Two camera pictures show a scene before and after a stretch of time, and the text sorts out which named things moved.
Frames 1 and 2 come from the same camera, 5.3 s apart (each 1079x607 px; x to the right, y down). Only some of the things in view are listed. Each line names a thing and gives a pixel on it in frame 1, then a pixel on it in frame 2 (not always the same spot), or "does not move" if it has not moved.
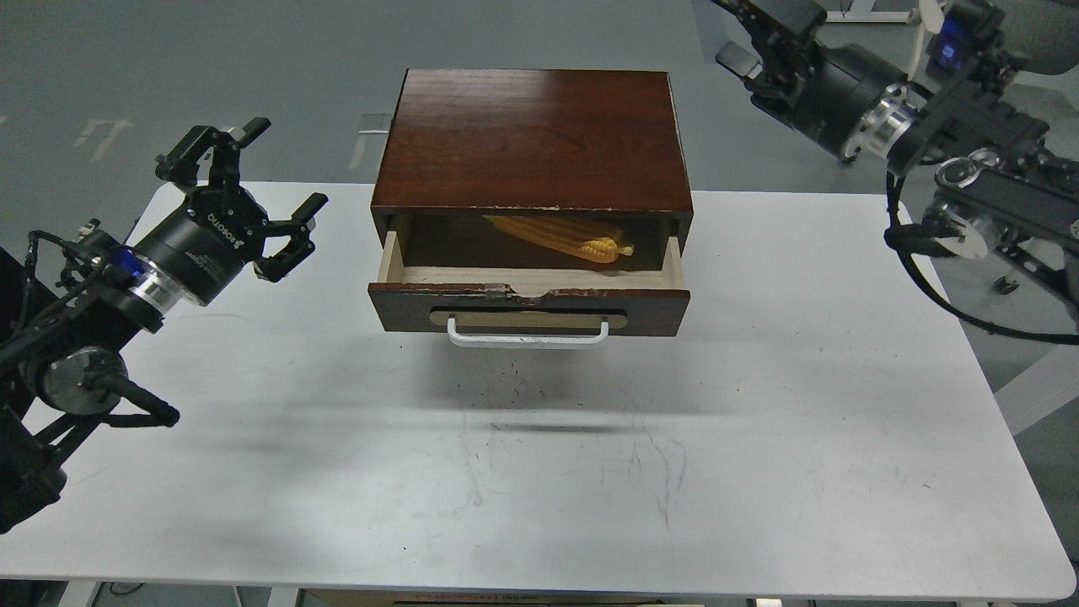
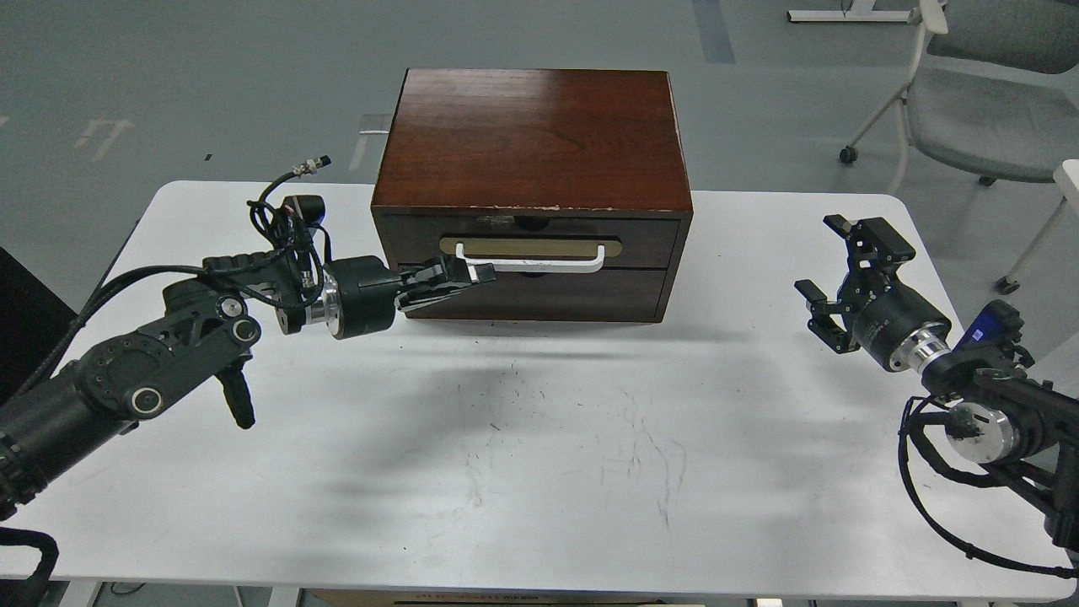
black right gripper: [824, 91] to [896, 328]
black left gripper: [200, 249] to [360, 292]
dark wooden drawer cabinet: [603, 147] does not move
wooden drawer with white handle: [528, 307] to [536, 240]
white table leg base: [860, 11] does not move
